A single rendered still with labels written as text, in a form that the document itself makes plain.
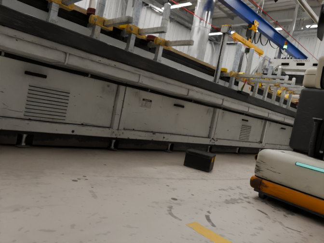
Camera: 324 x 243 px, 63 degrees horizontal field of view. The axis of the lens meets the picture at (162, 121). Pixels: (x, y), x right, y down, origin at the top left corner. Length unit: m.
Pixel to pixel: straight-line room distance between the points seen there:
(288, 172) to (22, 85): 1.53
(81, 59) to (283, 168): 1.24
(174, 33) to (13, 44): 11.08
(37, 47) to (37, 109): 0.41
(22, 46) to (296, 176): 1.48
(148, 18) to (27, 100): 9.89
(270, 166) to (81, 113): 1.23
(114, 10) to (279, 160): 9.38
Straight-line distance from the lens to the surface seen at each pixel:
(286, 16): 11.99
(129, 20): 1.46
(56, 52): 1.55
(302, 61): 5.82
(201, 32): 7.14
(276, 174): 1.52
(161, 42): 1.92
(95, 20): 1.62
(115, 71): 1.72
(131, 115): 2.11
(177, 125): 2.49
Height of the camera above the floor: 0.39
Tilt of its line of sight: 3 degrees down
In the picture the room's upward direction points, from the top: 11 degrees clockwise
